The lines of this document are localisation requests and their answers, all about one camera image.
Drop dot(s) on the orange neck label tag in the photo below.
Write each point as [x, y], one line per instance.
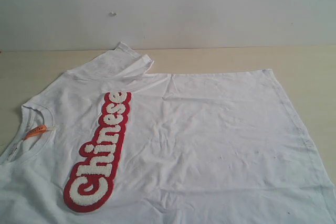
[39, 130]

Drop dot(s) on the white t-shirt red lettering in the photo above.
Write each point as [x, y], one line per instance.
[135, 147]

